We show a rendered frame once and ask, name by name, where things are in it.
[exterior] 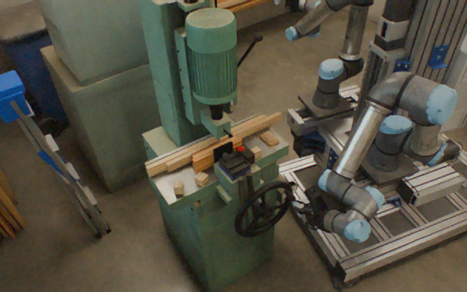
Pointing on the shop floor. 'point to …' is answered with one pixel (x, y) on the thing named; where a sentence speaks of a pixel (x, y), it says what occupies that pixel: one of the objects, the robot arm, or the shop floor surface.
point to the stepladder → (15, 106)
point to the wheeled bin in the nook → (28, 59)
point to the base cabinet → (218, 242)
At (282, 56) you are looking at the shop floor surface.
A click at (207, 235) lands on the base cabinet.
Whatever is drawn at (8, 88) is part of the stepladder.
